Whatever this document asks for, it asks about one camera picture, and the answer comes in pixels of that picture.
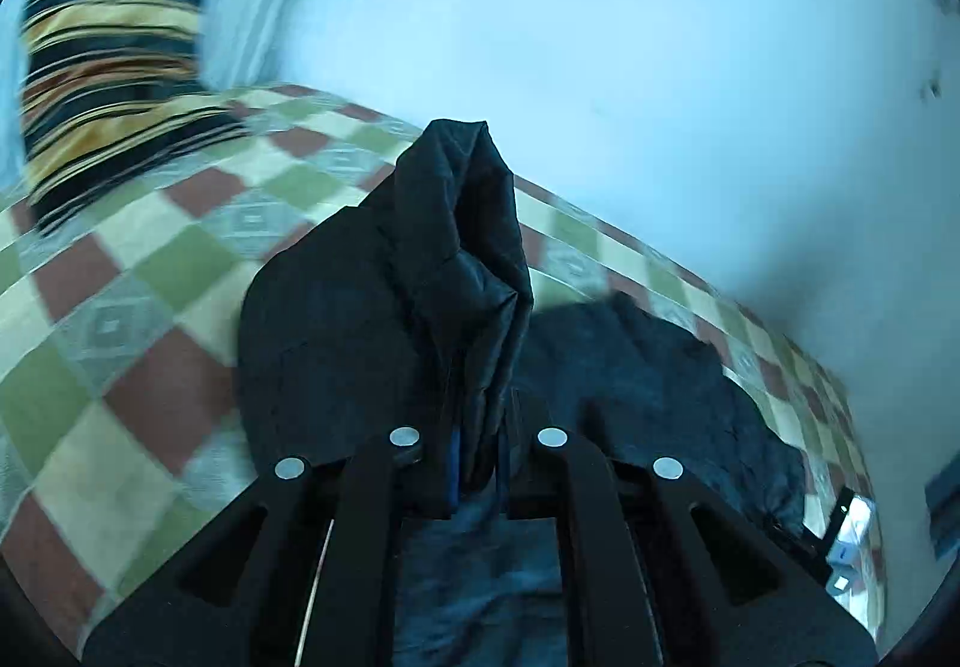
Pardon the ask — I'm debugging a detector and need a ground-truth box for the striped black yellow pillow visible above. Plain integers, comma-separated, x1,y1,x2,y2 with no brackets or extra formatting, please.
18,0,250,238

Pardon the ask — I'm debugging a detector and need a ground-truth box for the checkered bed sheet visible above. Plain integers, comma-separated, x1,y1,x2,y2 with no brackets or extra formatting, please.
0,83,887,667

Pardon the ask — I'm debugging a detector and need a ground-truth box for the black puffer jacket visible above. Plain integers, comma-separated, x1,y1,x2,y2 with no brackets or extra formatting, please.
238,119,830,667

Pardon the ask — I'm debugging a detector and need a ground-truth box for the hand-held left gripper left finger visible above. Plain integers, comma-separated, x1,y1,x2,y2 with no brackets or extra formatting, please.
81,423,463,667

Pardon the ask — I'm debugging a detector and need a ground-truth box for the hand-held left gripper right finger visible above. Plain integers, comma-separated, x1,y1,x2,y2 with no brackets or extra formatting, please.
506,388,880,667

